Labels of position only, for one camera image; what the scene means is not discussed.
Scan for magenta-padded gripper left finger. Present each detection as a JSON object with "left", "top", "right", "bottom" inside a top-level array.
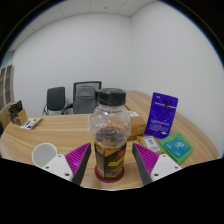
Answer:
[{"left": 40, "top": 142, "right": 92, "bottom": 186}]

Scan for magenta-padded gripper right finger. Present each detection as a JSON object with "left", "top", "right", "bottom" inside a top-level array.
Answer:
[{"left": 131, "top": 142, "right": 184, "bottom": 186}]

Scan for clear bottle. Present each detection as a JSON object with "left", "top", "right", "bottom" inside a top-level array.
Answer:
[{"left": 87, "top": 87, "right": 133, "bottom": 180}]

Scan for small yellow white-labelled box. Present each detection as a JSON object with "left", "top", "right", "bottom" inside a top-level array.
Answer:
[{"left": 137, "top": 134, "right": 163, "bottom": 155}]

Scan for green packet stack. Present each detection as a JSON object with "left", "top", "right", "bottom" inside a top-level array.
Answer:
[{"left": 158, "top": 132, "right": 194, "bottom": 165}]

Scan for white mug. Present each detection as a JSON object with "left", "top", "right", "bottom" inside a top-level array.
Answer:
[{"left": 31, "top": 142, "right": 59, "bottom": 168}]

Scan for flat round red coaster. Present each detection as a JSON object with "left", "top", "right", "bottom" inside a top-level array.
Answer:
[{"left": 94, "top": 164, "right": 126, "bottom": 184}]

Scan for purple standing pouch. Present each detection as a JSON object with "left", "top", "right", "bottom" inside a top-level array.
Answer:
[{"left": 144, "top": 92, "right": 179, "bottom": 140}]

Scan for wooden side desk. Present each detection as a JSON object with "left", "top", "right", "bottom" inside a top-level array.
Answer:
[{"left": 124, "top": 90, "right": 156, "bottom": 118}]

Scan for white green purple leaflet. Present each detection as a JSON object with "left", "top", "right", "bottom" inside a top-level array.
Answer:
[{"left": 19, "top": 117, "right": 43, "bottom": 130}]

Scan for grey mesh-back office chair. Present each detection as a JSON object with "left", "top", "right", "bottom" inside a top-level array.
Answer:
[{"left": 61, "top": 80, "right": 103, "bottom": 115}]

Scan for black padded office chair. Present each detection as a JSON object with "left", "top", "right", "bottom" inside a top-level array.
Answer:
[{"left": 42, "top": 86, "right": 67, "bottom": 116}]

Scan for wide dark brown box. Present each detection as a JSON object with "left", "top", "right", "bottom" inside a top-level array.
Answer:
[{"left": 7, "top": 99, "right": 24, "bottom": 118}]

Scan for wooden glass-door cabinet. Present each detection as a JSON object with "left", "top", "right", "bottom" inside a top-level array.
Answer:
[{"left": 0, "top": 64, "right": 16, "bottom": 129}]

